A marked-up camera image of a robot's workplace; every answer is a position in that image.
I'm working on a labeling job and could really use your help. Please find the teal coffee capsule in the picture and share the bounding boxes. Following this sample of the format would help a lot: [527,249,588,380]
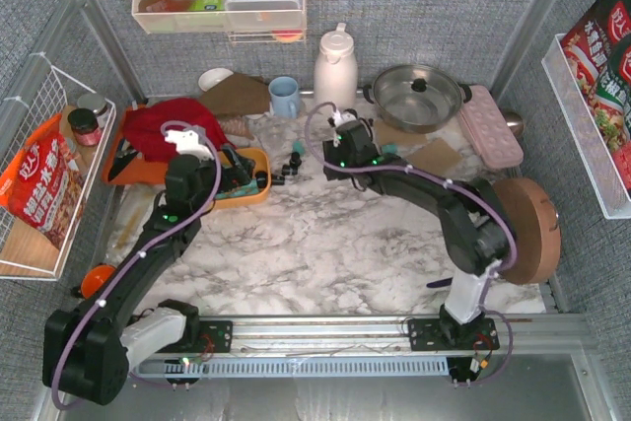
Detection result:
[381,143,398,155]
[292,141,305,155]

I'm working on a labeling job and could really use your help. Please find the black coffee capsule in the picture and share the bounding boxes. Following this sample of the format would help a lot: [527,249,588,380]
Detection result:
[255,171,269,189]
[289,152,302,169]

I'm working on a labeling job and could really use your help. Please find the stainless steel pot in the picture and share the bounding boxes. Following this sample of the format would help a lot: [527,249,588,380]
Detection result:
[362,65,472,134]

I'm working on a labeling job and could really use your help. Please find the orange plastic tray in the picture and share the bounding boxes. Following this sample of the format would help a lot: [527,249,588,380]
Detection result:
[101,105,168,185]

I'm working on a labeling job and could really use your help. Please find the silver lid jar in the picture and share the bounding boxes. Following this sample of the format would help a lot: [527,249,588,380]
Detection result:
[77,93,108,117]

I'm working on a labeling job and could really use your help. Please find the purple handled knife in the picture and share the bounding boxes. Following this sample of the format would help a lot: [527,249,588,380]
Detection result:
[427,278,453,289]

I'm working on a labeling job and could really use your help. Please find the white wire basket right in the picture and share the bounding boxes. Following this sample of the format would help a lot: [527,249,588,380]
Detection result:
[541,34,630,220]

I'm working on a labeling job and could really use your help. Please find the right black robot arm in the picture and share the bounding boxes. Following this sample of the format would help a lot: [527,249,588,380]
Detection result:
[321,120,518,347]

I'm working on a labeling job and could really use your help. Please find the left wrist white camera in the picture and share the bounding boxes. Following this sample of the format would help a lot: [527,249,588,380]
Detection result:
[164,129,214,160]

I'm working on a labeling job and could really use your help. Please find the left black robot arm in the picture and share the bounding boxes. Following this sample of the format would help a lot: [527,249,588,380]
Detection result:
[42,145,255,410]

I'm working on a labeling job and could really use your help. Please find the white wire rack left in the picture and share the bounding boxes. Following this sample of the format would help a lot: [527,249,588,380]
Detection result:
[1,63,117,281]

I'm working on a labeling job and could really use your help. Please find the white small bowl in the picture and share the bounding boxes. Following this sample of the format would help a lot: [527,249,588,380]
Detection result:
[198,67,233,92]

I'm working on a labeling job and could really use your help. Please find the striped pink cloth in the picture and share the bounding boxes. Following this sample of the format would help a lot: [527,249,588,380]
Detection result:
[218,116,255,141]

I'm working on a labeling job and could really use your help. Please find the orange plastic storage basket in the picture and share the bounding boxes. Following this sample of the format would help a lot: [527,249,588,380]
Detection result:
[214,147,272,210]

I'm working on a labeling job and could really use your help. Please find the brown cork coaster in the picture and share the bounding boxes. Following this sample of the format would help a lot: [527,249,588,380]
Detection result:
[405,138,462,175]
[374,120,427,148]

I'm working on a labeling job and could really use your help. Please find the white thermos jug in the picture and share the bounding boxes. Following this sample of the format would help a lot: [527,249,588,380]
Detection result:
[314,23,359,109]

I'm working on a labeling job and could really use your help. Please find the black kitchen knife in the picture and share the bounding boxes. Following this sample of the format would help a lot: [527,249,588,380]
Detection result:
[107,148,139,182]

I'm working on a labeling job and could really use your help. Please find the pink egg tray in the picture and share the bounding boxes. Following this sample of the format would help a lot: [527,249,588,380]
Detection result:
[457,84,524,170]

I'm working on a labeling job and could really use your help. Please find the red seasoning bag right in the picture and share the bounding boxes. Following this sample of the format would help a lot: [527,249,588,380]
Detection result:
[560,0,630,153]

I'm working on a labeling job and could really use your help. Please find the round wooden board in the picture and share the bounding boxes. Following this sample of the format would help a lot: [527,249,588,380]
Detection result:
[492,177,561,286]

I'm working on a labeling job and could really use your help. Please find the clear plastic food containers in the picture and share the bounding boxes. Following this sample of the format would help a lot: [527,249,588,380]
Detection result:
[224,0,303,32]

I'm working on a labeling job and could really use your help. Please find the dark lid glass jar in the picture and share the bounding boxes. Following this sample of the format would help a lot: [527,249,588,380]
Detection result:
[67,108,103,147]

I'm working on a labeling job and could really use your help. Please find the orange plastic cup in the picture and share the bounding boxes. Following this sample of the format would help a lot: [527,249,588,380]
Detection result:
[71,264,115,299]

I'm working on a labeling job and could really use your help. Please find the red snack bag left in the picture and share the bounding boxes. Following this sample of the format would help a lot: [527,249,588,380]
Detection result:
[1,113,83,249]

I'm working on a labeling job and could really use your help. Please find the red cloth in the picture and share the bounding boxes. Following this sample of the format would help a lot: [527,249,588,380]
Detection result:
[122,98,230,163]

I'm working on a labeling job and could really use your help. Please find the light blue mug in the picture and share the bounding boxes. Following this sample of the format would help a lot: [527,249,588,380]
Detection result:
[268,76,301,118]

